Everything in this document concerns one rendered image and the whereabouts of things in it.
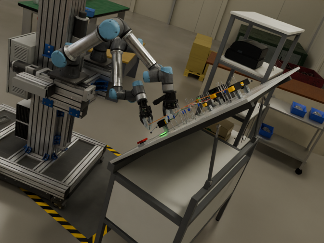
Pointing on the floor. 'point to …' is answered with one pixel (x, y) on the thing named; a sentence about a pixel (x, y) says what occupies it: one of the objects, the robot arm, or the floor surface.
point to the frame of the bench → (164, 205)
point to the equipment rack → (249, 18)
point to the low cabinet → (298, 54)
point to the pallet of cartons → (199, 56)
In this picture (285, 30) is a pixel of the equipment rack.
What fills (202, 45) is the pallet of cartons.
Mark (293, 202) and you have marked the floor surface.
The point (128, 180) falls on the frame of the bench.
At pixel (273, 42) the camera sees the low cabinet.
